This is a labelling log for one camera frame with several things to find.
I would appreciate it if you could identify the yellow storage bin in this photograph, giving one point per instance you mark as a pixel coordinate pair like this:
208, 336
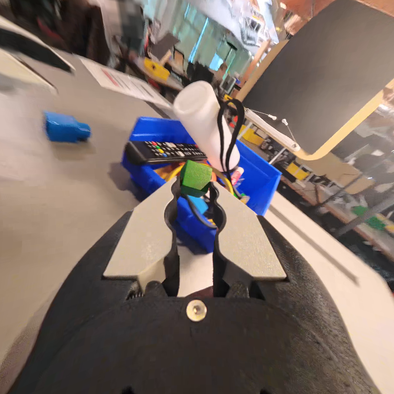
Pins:
157, 69
297, 171

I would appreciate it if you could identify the large blue plastic bin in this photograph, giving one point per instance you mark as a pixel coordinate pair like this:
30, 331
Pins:
258, 181

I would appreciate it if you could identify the white plastic bottle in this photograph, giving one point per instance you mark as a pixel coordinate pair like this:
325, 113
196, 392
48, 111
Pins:
200, 117

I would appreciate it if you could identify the light blue foam piece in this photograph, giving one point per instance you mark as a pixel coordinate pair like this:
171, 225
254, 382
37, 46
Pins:
200, 206

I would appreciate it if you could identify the long wooden table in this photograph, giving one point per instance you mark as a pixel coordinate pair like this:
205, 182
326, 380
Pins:
338, 215

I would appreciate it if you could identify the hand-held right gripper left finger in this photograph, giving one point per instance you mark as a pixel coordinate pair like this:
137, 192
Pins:
144, 246

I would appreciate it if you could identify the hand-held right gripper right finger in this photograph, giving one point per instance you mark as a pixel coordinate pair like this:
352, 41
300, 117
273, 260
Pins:
249, 249

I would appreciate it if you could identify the white printed paper sheet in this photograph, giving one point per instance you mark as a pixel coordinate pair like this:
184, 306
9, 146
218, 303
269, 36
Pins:
123, 81

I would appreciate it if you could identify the white red marker pen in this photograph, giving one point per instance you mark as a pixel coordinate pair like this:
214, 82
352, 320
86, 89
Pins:
237, 175

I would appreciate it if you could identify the green foam cube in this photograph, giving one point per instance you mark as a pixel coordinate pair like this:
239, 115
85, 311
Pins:
195, 178

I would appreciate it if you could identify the blue plastic block with knob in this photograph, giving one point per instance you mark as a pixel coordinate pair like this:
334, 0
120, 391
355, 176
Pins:
64, 129

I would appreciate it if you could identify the black remote control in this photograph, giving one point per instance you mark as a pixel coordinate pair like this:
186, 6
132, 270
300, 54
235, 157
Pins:
166, 152

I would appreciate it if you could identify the dark panel with wooden edge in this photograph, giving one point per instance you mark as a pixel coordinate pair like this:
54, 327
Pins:
314, 77

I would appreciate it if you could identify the green and yellow box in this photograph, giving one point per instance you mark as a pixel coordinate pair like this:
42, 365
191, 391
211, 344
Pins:
369, 218

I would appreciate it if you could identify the white metal stand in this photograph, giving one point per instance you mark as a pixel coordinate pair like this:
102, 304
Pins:
271, 129

